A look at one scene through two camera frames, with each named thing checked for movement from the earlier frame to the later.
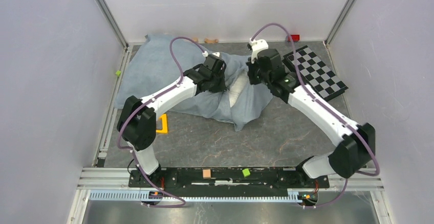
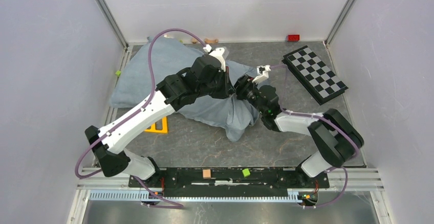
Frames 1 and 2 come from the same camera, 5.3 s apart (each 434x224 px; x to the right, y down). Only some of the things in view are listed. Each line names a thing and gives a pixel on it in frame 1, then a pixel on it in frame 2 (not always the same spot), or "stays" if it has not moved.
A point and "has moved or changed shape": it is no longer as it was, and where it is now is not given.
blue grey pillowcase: (158, 61) has moved or changed shape
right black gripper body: (256, 76) → (250, 92)
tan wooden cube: (207, 174) stays
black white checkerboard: (315, 72) stays
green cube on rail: (246, 172) stays
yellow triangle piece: (164, 117) stays
